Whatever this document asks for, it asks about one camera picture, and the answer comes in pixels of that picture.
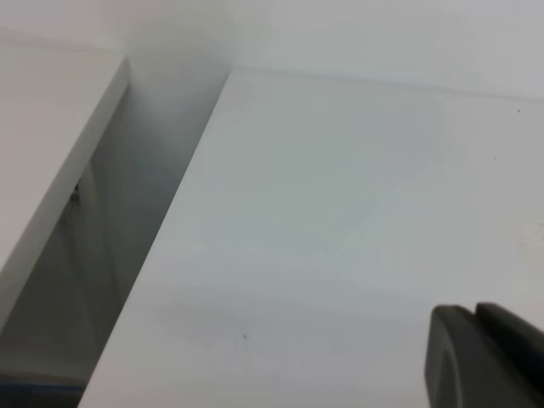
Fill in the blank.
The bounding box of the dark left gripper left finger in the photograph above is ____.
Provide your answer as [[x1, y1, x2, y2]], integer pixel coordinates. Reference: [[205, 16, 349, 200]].
[[424, 306, 531, 407]]

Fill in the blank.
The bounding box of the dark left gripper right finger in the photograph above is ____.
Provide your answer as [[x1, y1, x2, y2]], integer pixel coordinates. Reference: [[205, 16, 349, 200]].
[[475, 303, 543, 407]]

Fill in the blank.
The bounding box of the white side table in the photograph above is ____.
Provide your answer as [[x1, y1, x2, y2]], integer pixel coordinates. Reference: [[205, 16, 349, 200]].
[[0, 33, 130, 294]]

